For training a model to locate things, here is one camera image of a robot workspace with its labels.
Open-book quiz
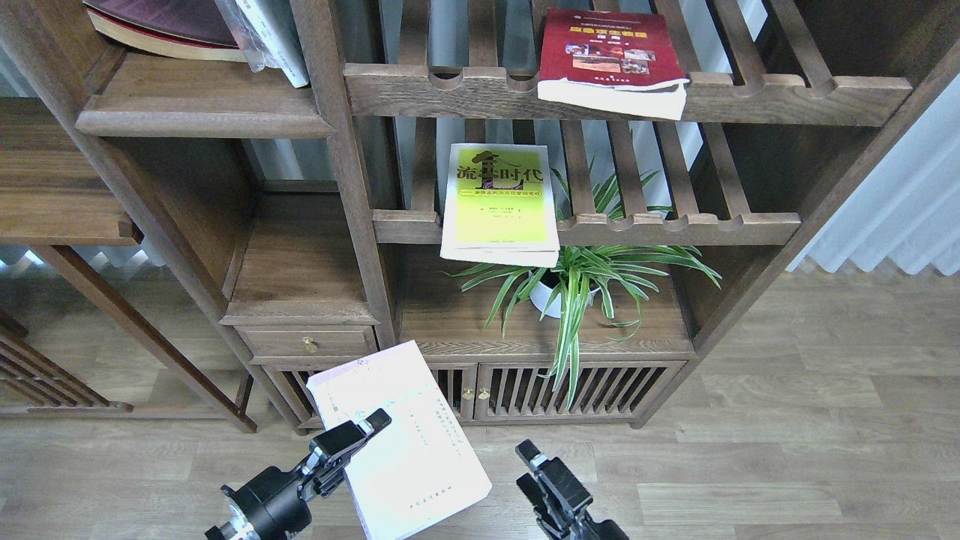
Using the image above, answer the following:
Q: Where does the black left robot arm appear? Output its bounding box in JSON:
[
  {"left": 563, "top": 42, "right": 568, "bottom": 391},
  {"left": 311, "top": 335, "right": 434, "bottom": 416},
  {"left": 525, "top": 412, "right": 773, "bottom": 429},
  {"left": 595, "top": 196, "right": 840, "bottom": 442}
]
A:
[{"left": 205, "top": 408, "right": 392, "bottom": 539}]

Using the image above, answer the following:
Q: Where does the green spider plant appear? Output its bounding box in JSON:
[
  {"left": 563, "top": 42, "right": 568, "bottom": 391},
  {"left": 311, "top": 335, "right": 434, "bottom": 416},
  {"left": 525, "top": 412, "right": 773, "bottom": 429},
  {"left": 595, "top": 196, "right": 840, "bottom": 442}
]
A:
[{"left": 447, "top": 154, "right": 723, "bottom": 410}]

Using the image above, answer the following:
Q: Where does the white and purple book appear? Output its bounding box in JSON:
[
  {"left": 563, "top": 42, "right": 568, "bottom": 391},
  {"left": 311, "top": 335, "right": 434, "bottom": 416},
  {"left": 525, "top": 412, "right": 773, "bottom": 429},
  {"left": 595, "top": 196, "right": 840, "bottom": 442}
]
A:
[{"left": 307, "top": 341, "right": 493, "bottom": 539}]

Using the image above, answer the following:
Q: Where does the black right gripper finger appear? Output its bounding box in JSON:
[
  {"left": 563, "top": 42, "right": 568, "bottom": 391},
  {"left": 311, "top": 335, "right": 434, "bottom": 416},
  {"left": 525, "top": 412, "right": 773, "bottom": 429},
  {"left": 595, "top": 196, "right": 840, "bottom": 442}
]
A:
[
  {"left": 515, "top": 440, "right": 593, "bottom": 510},
  {"left": 515, "top": 474, "right": 548, "bottom": 526}
]

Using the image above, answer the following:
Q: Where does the maroon book with cream pages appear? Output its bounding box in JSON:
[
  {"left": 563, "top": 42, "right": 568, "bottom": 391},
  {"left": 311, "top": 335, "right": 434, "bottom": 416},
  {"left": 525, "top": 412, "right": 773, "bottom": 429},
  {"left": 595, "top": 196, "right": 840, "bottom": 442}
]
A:
[{"left": 82, "top": 1, "right": 246, "bottom": 62}]

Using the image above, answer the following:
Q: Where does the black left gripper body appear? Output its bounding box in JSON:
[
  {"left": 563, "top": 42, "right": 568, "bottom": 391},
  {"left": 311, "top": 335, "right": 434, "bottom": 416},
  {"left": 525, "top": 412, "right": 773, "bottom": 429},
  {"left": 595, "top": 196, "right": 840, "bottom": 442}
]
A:
[{"left": 220, "top": 466, "right": 316, "bottom": 539}]

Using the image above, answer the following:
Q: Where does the brass drawer knob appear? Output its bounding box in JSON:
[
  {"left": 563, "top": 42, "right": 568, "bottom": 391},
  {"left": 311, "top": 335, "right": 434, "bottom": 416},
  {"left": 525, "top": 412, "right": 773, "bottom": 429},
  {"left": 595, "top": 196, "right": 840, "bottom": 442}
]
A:
[{"left": 301, "top": 336, "right": 319, "bottom": 353}]

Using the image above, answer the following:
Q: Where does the yellow-green paperback book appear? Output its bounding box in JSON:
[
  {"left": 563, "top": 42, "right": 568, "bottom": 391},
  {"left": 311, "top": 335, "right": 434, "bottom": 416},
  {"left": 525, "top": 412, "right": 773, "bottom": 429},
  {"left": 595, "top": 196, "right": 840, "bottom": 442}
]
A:
[{"left": 441, "top": 143, "right": 560, "bottom": 268}]

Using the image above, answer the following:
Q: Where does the white pleated curtain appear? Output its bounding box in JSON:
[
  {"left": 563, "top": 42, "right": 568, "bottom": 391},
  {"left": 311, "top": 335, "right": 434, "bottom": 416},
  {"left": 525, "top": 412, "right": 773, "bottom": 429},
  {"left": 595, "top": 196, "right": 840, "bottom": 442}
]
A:
[{"left": 787, "top": 75, "right": 960, "bottom": 277}]

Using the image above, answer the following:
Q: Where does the dark wooden bookshelf unit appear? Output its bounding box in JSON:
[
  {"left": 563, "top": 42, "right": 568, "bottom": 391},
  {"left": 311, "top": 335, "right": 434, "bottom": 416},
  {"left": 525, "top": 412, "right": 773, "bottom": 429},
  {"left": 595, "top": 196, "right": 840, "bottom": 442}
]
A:
[{"left": 2, "top": 1, "right": 958, "bottom": 428}]

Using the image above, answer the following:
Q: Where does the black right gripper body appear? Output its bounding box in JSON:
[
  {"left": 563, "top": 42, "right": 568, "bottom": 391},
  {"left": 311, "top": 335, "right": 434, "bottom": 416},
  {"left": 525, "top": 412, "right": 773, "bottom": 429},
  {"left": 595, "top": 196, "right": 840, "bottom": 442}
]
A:
[{"left": 534, "top": 502, "right": 629, "bottom": 539}]

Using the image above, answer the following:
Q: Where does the red paperback book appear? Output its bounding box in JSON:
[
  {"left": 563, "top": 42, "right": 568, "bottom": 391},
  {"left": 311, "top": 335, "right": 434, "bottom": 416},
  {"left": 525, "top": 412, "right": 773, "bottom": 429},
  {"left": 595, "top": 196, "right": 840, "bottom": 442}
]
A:
[{"left": 537, "top": 7, "right": 690, "bottom": 121}]

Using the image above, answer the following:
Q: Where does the white book in plastic wrap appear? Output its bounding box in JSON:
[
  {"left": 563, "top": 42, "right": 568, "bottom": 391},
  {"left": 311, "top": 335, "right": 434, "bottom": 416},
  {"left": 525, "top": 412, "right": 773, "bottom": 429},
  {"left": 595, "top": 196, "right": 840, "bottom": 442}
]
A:
[{"left": 216, "top": 1, "right": 310, "bottom": 88}]

